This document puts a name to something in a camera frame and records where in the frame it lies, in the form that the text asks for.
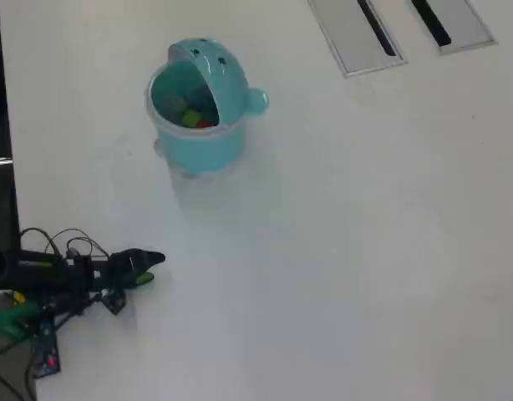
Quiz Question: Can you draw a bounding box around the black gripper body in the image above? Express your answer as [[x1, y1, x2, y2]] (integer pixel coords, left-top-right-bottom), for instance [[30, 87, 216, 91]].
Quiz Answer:
[[70, 251, 135, 294]]

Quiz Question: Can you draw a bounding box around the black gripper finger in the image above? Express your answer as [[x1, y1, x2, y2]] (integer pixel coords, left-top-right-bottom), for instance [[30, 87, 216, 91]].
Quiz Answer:
[[133, 270, 156, 289], [122, 247, 167, 275]]

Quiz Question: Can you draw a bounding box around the green lego block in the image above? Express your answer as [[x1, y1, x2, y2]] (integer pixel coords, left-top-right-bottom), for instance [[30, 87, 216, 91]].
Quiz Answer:
[[180, 109, 202, 129]]

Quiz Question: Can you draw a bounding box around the teal whale-shaped bin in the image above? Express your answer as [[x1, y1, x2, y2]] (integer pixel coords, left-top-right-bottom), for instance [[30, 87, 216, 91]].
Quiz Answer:
[[145, 38, 271, 179]]

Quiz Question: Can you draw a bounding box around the blue circuit board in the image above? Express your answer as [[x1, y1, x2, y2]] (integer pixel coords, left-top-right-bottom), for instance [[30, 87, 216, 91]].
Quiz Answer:
[[29, 319, 62, 379]]

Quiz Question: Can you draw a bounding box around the green table clamp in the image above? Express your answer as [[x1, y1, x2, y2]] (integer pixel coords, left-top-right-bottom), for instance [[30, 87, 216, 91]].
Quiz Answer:
[[0, 302, 43, 342]]

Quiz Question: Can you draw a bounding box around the dark grey cabinet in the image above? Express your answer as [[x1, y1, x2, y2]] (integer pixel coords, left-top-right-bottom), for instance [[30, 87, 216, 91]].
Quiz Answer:
[[0, 157, 22, 251]]

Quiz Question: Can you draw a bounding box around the grey crumpled wad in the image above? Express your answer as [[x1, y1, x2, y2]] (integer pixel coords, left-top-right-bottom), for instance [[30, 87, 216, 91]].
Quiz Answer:
[[163, 93, 187, 119]]

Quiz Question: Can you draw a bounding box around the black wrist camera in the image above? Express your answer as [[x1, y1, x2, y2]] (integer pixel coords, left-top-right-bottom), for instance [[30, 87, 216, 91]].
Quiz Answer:
[[100, 288, 129, 317]]

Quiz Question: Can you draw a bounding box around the black servo cable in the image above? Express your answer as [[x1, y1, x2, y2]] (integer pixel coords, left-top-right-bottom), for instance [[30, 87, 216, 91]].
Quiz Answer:
[[19, 226, 110, 259]]

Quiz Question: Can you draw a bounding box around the black power cable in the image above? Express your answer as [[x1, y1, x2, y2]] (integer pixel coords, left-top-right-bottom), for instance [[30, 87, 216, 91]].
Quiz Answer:
[[0, 342, 37, 401]]

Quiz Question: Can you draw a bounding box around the wide silver cable grommet cover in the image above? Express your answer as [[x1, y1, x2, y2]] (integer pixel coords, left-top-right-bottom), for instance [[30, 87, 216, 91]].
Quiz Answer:
[[307, 0, 408, 79]]

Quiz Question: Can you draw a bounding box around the narrow silver cable grommet cover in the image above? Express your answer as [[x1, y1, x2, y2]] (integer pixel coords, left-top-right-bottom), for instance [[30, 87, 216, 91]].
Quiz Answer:
[[406, 0, 499, 57]]

